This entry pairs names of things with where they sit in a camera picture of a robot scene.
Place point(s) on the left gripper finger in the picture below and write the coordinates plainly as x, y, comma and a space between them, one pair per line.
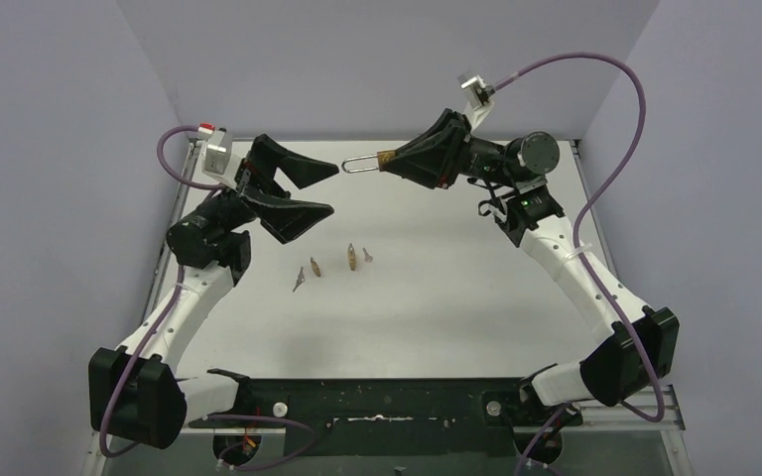
284, 218
301, 170

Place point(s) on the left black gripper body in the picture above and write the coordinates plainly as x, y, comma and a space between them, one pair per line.
247, 181

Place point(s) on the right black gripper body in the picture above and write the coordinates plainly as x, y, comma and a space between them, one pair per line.
479, 159

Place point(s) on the small brass padlock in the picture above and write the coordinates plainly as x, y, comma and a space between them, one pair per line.
369, 163

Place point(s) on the small silver key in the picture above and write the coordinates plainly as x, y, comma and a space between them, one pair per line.
300, 279
368, 258

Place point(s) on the brass padlock shackle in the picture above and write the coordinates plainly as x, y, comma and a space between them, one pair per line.
351, 257

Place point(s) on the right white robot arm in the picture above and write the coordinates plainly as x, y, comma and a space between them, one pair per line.
629, 334

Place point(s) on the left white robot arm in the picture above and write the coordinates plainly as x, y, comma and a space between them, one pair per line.
135, 392

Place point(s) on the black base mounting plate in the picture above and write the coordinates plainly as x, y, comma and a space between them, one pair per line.
394, 417

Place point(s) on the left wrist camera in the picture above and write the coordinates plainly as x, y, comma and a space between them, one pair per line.
215, 154

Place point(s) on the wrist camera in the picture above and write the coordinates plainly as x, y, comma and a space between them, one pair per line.
215, 154
478, 94

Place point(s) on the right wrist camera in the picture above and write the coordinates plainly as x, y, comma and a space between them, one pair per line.
478, 94

